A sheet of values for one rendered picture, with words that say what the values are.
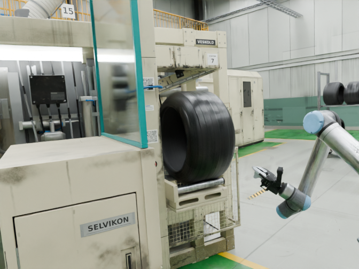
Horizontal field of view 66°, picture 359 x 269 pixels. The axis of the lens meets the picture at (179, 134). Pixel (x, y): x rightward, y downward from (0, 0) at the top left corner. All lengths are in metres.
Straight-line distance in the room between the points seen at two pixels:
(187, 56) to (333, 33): 11.30
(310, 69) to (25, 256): 12.79
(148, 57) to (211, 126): 0.51
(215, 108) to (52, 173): 1.05
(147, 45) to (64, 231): 1.09
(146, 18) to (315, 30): 11.92
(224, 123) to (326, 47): 11.61
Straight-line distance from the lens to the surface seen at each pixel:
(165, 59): 1.92
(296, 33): 13.55
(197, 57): 2.04
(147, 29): 1.62
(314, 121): 1.57
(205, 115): 1.53
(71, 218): 0.80
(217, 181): 1.74
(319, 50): 13.11
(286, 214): 1.84
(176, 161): 1.97
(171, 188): 1.57
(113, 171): 0.79
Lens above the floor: 1.39
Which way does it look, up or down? 6 degrees down
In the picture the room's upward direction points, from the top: 3 degrees counter-clockwise
